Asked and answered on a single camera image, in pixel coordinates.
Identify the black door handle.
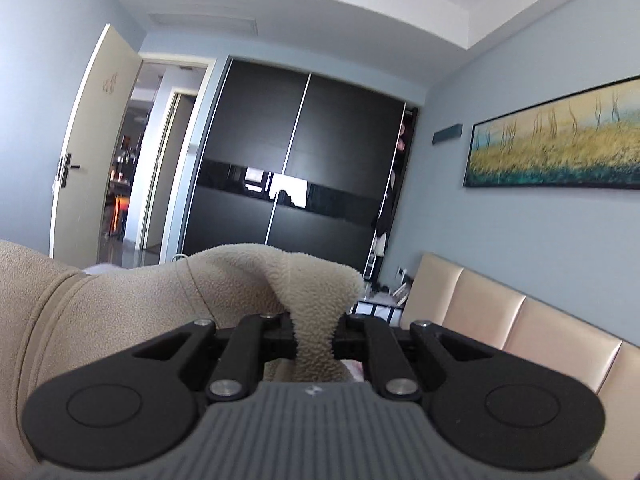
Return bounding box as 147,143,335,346
59,152,81,188

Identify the beige padded headboard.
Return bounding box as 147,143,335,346
400,252,640,480

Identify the beige fleece jacket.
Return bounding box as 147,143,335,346
0,239,366,480

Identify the cream door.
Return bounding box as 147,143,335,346
49,23,146,267

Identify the framed landscape painting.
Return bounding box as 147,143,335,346
462,75,640,190

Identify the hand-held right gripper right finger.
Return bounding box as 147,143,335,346
331,313,495,403

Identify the grey wall box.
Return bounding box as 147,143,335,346
432,124,463,145

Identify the ceiling air vent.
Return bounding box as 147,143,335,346
149,12,257,36

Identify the black sliding wardrobe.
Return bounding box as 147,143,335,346
181,56,418,273

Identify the white nightstand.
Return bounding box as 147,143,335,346
352,285,408,331

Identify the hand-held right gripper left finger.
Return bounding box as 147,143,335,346
131,313,297,403

